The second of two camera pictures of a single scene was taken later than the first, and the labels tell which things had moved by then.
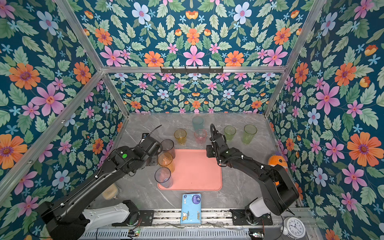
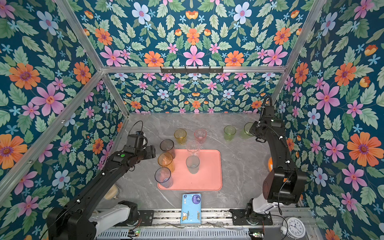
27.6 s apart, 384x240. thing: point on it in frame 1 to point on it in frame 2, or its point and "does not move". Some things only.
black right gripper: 209,149 to 253,129
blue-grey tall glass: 163,177 does not move
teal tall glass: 198,123 to 192,162
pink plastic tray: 194,171 does not move
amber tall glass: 166,159 does not move
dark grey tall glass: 167,145 does not move
